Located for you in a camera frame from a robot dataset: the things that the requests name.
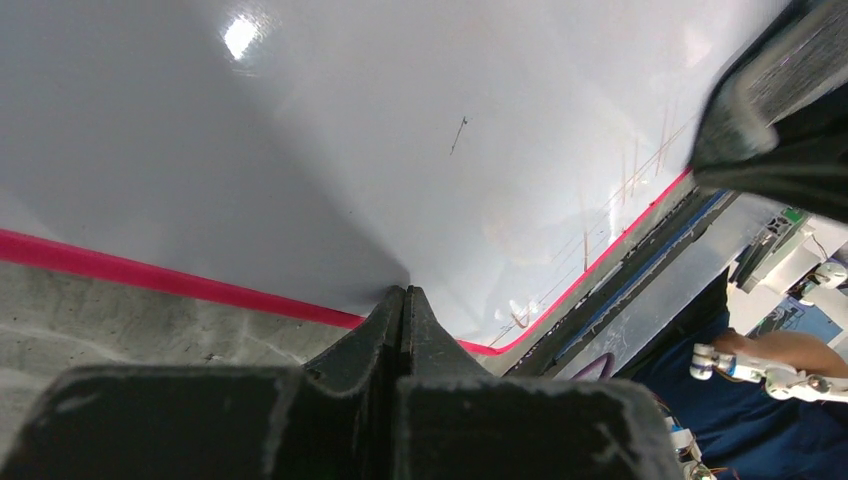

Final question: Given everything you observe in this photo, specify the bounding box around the person in blue clothing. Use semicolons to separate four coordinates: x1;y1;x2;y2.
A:
630;272;847;479

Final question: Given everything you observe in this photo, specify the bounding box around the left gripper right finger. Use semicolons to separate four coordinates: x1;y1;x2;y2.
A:
394;287;682;479

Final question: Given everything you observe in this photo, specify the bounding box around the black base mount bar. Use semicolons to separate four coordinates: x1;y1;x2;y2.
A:
505;190;738;377

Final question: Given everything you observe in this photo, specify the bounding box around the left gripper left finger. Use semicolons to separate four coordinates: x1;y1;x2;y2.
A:
1;287;405;479

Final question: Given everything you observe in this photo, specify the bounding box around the red framed whiteboard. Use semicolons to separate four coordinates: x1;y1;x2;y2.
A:
1;1;788;356

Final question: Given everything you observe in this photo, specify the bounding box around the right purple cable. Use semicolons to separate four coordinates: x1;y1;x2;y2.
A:
570;352;617;382

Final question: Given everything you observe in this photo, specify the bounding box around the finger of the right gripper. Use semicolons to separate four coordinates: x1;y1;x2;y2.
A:
692;86;847;222

